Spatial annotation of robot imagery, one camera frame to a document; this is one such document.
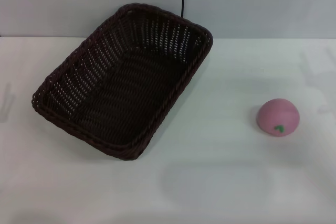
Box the pink peach toy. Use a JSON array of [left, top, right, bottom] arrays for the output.
[[256, 98, 301, 137]]

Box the dark brown woven basket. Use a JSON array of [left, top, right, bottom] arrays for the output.
[[30, 3, 214, 161]]

